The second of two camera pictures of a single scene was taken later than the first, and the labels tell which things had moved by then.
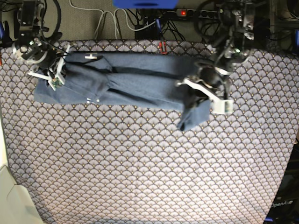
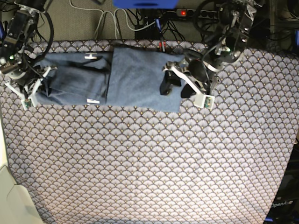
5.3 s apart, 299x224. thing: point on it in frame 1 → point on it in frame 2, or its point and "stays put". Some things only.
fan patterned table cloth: (91, 164) stays put
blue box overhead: (145, 4) stays put
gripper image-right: (209, 72) → (196, 67)
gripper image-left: (41, 52) → (19, 67)
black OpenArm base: (285, 209) stays put
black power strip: (198, 13) stays put
